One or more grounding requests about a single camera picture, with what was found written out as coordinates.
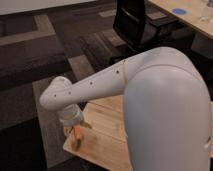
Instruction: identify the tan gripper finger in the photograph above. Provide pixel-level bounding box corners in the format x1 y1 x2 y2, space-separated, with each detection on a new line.
64 126 73 135
80 121 92 129

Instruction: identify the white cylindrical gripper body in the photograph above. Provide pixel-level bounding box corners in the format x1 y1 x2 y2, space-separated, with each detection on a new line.
58 104 84 126

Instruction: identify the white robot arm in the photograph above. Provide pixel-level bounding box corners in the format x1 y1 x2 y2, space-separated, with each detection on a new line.
40 47 212 171

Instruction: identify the black office chair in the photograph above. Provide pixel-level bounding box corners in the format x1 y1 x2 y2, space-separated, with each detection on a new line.
109 0 183 64

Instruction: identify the blue round disc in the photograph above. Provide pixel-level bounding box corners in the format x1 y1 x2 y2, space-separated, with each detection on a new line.
172 8 187 15

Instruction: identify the wooden background desk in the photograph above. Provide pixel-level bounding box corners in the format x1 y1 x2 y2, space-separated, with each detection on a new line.
148 0 213 39

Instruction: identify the clear glass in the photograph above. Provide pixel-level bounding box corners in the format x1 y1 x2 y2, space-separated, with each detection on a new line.
200 0 213 21

